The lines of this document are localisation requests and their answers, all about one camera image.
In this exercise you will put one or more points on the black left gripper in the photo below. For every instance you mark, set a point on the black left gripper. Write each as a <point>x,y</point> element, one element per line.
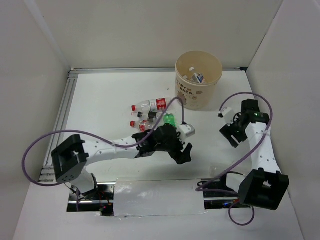
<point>180,157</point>

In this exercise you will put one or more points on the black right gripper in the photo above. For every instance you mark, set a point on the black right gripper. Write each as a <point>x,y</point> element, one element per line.
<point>228,131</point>

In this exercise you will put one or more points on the green plastic bottle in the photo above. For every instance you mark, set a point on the green plastic bottle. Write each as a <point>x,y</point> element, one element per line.
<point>169,118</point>

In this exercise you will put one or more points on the clear bottle red label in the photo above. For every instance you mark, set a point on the clear bottle red label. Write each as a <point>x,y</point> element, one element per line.
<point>143,125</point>
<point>153,105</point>

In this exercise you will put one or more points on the clear bottle blue white label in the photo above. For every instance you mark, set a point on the clear bottle blue white label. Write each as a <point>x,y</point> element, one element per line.
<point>196,77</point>

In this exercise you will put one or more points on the clear bottle black label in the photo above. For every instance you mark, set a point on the clear bottle black label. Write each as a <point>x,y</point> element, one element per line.
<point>150,116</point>

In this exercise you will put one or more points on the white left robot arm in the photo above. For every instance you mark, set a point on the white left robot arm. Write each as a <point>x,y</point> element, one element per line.
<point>71,158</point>

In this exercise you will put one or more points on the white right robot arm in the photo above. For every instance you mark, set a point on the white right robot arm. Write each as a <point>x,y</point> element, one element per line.
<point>265,186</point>

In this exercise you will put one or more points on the beige cartoon bin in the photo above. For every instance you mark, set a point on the beige cartoon bin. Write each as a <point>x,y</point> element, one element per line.
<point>197,96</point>

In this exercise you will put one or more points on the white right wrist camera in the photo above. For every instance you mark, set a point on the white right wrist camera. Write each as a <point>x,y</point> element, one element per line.
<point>227,114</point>

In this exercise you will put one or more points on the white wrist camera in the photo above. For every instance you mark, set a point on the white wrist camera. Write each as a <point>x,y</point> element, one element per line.
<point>186,131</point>
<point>227,114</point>

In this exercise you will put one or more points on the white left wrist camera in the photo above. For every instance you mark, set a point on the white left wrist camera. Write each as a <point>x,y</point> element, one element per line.
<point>186,131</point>

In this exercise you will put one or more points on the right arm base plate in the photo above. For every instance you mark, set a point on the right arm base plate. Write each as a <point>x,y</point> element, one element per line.
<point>221,199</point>

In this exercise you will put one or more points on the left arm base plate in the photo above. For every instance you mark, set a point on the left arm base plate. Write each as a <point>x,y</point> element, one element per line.
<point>102,202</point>

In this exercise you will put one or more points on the aluminium frame rails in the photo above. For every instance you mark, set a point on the aluminium frame rails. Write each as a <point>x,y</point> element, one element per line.
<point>99,101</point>

